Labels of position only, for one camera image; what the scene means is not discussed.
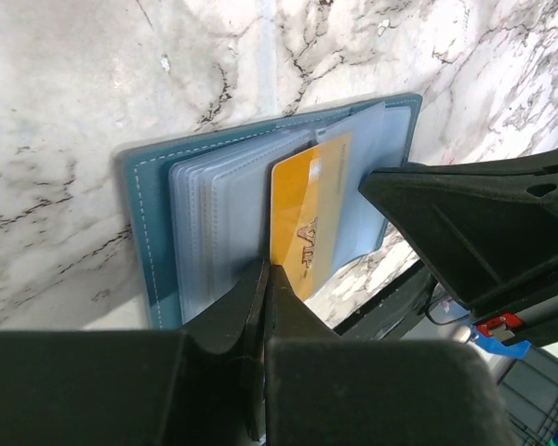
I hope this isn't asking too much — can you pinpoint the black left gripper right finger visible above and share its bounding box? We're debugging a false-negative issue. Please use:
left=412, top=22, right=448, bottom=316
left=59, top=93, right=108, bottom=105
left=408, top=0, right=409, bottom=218
left=264, top=266, right=513, bottom=445

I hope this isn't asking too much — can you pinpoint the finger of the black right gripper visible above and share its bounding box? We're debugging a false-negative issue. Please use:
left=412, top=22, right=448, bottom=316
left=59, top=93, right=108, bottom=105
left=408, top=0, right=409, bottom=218
left=359, top=149, right=558, bottom=315

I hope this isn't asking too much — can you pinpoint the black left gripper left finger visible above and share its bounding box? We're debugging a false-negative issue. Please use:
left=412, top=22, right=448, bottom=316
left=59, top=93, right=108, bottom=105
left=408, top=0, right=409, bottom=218
left=0, top=260, right=270, bottom=445

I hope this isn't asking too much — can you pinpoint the blue card holder wallet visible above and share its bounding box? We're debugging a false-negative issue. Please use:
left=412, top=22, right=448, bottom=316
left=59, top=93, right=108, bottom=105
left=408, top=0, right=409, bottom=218
left=116, top=93, right=422, bottom=330

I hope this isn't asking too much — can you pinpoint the gold VIP credit card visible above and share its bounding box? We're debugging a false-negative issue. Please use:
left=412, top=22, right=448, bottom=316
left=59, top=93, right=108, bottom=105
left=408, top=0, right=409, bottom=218
left=270, top=134, right=352, bottom=301

